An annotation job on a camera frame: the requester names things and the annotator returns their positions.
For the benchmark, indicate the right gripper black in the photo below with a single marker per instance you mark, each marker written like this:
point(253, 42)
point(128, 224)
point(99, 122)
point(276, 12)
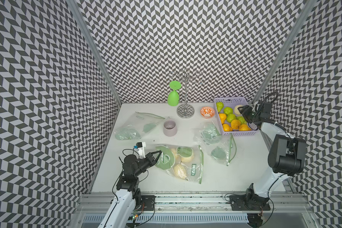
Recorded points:
point(244, 110)

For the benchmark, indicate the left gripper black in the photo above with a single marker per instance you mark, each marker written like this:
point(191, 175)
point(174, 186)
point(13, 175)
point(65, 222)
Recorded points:
point(150, 159)

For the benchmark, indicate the green pear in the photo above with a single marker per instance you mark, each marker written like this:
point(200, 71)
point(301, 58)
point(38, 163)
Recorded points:
point(228, 110)
point(219, 106)
point(231, 117)
point(241, 119)

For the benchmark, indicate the yellow pear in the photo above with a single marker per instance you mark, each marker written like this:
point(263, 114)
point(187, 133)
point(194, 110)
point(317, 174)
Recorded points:
point(227, 128)
point(222, 117)
point(235, 124)
point(244, 127)

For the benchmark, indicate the zip bag with beige fruit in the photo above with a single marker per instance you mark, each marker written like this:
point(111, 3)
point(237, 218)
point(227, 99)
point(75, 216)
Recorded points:
point(167, 161)

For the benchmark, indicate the zip bag with green pears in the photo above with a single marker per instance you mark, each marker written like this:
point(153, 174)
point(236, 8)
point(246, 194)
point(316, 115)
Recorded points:
point(137, 126)

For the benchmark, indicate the zip bag with orange fruit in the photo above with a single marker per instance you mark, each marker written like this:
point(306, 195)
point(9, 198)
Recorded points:
point(221, 148)

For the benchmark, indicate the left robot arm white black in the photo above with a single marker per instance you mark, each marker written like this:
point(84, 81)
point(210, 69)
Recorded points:
point(128, 194)

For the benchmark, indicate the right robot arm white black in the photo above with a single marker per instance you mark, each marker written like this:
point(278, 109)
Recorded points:
point(286, 156)

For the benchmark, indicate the purple plastic basket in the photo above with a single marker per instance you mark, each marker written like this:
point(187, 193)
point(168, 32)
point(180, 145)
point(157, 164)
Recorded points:
point(232, 102)

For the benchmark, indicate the lilac mug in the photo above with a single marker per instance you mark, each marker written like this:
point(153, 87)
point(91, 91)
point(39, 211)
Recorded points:
point(170, 127)

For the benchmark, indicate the orange patterned small bowl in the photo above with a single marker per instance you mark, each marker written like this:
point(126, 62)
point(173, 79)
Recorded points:
point(207, 112)

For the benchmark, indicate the chrome mug tree stand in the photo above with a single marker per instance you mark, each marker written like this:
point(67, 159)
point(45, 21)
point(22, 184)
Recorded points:
point(186, 110)

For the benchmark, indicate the green plastic goblet upside down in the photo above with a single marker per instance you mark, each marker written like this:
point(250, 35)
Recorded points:
point(173, 97)

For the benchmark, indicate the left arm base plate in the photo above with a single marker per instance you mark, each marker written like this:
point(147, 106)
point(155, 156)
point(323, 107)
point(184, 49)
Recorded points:
point(147, 203)

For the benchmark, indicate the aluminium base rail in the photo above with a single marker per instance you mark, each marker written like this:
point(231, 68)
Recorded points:
point(213, 209)

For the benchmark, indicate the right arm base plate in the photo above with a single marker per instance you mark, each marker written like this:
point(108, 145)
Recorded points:
point(243, 203)

